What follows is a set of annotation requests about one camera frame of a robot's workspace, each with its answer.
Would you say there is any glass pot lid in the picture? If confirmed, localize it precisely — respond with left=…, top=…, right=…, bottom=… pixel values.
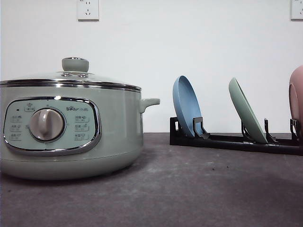
left=0, top=57, right=141, bottom=92

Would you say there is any green plate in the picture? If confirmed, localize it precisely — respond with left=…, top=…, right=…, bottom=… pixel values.
left=229, top=78, right=268, bottom=144

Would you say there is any blue plate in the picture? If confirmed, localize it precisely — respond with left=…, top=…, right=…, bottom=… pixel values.
left=172, top=76, right=202, bottom=137

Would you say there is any green electric steamer pot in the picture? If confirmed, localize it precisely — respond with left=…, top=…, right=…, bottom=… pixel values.
left=0, top=86, right=160, bottom=180

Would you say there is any black dish rack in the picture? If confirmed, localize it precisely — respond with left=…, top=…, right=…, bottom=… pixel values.
left=170, top=116, right=300, bottom=156

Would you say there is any grey table cloth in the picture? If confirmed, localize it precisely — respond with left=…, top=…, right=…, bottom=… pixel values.
left=0, top=132, right=303, bottom=227

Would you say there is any pink bowl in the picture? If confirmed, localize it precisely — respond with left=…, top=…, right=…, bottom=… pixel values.
left=289, top=65, right=303, bottom=138

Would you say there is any white wall socket left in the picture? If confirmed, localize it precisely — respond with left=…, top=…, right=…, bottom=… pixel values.
left=77, top=0, right=100, bottom=22

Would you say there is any white wall socket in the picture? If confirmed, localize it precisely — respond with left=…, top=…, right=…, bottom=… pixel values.
left=77, top=0, right=100, bottom=22
left=291, top=0, right=303, bottom=21

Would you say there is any white wall socket right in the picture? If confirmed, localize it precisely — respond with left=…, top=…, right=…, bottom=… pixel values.
left=291, top=0, right=303, bottom=21

